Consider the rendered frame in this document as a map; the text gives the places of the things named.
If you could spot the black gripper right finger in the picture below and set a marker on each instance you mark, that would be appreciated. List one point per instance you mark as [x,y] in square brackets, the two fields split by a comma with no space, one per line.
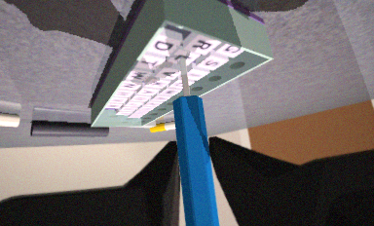
[265,191]

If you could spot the keyboard with white letter keys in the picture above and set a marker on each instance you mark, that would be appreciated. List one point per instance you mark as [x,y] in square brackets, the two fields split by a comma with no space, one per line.
[213,41]

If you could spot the blue stylus with grey tip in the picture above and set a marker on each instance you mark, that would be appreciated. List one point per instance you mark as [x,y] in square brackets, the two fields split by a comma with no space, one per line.
[194,159]

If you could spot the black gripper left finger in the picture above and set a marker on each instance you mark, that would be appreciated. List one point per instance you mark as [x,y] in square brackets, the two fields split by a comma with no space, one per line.
[151,198]

